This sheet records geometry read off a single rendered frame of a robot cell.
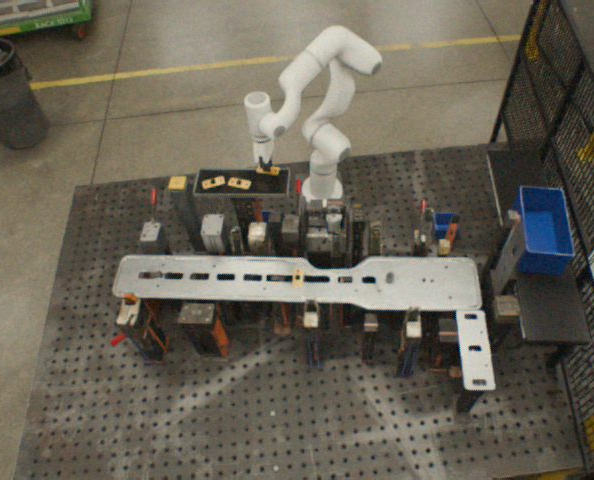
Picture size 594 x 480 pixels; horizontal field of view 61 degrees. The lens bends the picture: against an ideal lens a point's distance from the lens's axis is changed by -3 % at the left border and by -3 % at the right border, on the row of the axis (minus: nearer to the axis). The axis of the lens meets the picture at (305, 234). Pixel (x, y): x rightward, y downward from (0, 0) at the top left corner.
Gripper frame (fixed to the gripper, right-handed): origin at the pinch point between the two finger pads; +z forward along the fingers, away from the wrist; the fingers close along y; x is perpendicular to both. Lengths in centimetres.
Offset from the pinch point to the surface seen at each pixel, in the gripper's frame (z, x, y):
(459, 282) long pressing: 24, 77, 21
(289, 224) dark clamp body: 16.5, 11.1, 13.7
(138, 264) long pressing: 24, -44, 39
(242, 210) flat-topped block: 21.6, -11.0, 7.1
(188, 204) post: 18.1, -32.3, 11.2
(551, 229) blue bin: 21, 110, -8
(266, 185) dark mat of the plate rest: 8.2, -0.3, 3.2
